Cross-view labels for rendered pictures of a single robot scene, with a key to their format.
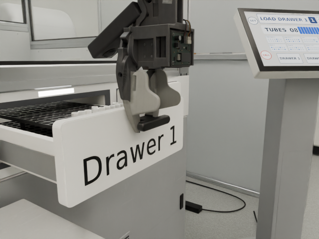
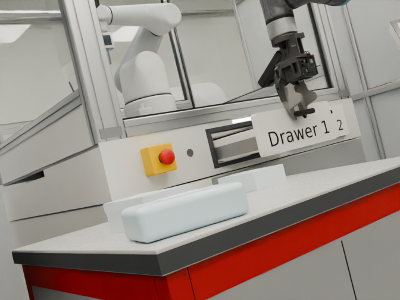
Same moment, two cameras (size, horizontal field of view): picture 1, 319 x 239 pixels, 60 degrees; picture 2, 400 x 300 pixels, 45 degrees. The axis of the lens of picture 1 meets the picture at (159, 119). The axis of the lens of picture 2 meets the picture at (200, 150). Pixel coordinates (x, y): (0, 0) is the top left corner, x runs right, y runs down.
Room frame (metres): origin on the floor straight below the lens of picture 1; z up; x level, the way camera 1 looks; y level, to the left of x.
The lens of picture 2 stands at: (-0.85, -0.13, 0.84)
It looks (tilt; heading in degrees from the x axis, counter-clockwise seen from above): 2 degrees up; 19
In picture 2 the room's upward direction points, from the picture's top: 14 degrees counter-clockwise
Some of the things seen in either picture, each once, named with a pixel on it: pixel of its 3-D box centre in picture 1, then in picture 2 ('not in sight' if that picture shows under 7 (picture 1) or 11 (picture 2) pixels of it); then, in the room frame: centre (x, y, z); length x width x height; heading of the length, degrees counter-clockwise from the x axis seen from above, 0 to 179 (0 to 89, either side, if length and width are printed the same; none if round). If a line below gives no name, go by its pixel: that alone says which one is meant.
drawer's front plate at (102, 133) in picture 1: (135, 138); (296, 127); (0.43, 0.04, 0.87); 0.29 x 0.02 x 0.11; 146
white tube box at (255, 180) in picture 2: not in sight; (251, 180); (0.16, 0.12, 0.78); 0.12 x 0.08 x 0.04; 54
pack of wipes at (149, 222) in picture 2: not in sight; (184, 211); (-0.26, 0.12, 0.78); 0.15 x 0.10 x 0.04; 132
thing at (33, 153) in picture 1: (55, 127); (245, 144); (0.55, 0.21, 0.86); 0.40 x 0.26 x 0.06; 56
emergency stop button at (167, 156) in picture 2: not in sight; (166, 156); (0.24, 0.34, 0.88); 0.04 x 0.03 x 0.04; 146
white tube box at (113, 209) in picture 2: not in sight; (147, 209); (-0.14, 0.23, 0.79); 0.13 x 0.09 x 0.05; 59
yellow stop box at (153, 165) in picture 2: not in sight; (159, 159); (0.25, 0.36, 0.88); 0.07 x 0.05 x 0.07; 146
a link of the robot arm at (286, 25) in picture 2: not in sight; (283, 30); (0.42, 0.01, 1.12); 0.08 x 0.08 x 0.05
